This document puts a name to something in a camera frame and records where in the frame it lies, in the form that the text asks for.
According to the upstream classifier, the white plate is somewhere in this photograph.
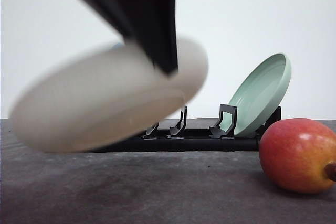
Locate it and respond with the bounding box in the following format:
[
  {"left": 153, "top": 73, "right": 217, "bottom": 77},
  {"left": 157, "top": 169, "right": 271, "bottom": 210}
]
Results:
[{"left": 9, "top": 39, "right": 209, "bottom": 153}]

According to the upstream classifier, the black plastic plate rack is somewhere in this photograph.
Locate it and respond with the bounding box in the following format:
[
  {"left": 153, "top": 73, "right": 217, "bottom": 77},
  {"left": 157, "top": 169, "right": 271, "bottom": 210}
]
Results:
[{"left": 91, "top": 104, "right": 282, "bottom": 153}]

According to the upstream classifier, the green plate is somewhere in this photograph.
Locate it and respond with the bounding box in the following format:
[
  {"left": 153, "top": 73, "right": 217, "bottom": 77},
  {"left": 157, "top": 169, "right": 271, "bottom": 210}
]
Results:
[{"left": 220, "top": 53, "right": 292, "bottom": 136}]

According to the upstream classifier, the blue plate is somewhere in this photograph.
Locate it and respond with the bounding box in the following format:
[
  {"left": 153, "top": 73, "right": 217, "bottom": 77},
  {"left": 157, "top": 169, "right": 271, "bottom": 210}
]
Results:
[{"left": 113, "top": 42, "right": 122, "bottom": 48}]

